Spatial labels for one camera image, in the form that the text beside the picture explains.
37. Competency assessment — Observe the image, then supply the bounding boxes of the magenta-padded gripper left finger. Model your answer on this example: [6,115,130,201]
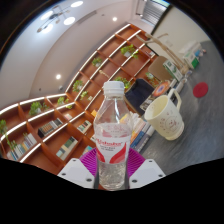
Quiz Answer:
[57,147,99,190]

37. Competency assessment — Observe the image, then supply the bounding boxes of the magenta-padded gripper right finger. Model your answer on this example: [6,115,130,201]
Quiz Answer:
[126,147,167,190]

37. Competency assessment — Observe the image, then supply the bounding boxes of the clear plastic water bottle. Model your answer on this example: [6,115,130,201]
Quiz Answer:
[92,80,133,191]

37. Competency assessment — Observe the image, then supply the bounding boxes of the cream white mug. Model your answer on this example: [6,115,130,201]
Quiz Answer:
[142,87,186,141]

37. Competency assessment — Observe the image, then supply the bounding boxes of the black office chair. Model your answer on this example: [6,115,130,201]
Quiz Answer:
[124,77,156,116]

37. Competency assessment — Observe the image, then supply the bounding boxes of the stack of dark books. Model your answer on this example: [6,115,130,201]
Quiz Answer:
[139,79,178,113]

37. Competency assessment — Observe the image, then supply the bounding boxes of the flat round red coaster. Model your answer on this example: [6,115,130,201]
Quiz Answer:
[192,81,210,99]

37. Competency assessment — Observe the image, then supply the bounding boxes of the tan brown board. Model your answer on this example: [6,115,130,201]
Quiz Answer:
[147,55,178,83]

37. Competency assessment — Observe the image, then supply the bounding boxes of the tall green white carton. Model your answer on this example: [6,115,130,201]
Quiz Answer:
[162,59,185,82]

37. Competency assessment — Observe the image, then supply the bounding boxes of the small green white box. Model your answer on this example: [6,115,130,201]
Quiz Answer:
[182,49,201,70]

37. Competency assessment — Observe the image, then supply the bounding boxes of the branched ceiling lamp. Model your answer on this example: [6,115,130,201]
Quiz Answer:
[35,0,85,35]

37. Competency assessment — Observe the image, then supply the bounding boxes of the grey white curtain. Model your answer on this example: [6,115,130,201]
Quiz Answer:
[141,0,171,27]

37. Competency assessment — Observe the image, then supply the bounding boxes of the wooden wall shelf unit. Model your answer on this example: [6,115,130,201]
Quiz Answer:
[0,22,160,177]

